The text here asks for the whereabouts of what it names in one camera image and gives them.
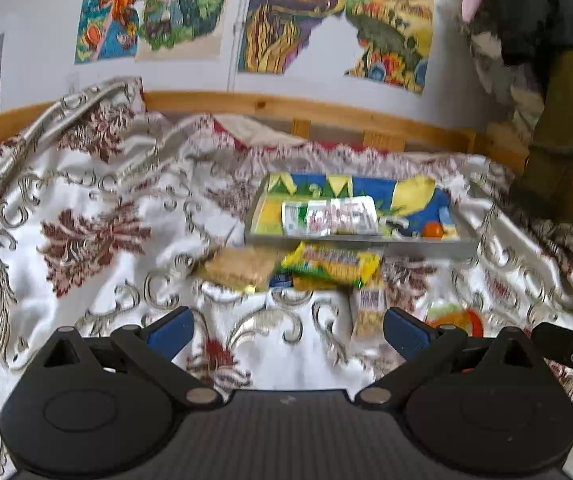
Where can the yellow green snack packet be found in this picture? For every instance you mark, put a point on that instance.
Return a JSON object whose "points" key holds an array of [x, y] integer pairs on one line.
{"points": [[331, 263]]}

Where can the silver white snack packet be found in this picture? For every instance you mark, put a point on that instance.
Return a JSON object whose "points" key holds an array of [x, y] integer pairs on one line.
{"points": [[331, 215]]}

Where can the small orange ball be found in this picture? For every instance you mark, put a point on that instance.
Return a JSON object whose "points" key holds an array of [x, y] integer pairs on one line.
{"points": [[433, 230]]}

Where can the colourful printed tray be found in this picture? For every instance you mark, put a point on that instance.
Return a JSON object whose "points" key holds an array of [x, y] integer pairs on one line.
{"points": [[416, 195]]}

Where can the cream pillow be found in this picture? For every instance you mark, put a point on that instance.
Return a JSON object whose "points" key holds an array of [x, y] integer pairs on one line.
{"points": [[256, 131]]}

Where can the orange snack packet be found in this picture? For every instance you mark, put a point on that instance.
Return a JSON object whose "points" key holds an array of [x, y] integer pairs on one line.
{"points": [[468, 318]]}

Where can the clear cracker packet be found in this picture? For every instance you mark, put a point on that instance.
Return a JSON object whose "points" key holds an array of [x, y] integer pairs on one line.
{"points": [[241, 266]]}

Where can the olive hanging garment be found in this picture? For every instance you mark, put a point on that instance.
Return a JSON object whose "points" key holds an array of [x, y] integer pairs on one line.
{"points": [[561, 125]]}

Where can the wooden bed frame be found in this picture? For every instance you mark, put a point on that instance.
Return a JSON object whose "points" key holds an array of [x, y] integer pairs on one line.
{"points": [[266, 105]]}

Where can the clear candy packet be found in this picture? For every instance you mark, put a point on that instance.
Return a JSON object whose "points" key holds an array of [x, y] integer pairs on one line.
{"points": [[366, 316]]}

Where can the floral patterned hanging cloth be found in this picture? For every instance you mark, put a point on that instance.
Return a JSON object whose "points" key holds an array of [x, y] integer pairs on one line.
{"points": [[496, 65]]}

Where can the orange-haired figure wall poster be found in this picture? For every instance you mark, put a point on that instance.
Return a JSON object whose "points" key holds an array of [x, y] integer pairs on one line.
{"points": [[109, 15]]}

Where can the purple orange wall poster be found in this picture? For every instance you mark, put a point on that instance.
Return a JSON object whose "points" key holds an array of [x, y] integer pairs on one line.
{"points": [[286, 20]]}

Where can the blond figure wall poster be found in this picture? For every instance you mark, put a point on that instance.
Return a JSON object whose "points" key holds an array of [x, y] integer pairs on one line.
{"points": [[181, 10]]}

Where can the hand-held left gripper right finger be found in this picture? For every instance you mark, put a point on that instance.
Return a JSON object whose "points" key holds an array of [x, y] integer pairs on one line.
{"points": [[406, 336]]}

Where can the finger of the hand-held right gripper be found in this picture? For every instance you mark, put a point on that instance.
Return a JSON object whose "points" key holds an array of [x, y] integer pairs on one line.
{"points": [[566, 347]]}

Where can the floral patterned bedspread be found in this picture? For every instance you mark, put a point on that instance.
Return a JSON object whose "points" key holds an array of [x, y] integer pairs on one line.
{"points": [[91, 185]]}

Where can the blue snack packet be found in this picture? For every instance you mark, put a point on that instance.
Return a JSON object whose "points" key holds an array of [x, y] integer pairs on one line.
{"points": [[281, 280]]}

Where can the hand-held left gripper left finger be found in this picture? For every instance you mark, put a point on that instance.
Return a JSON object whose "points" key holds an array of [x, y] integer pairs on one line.
{"points": [[172, 331]]}

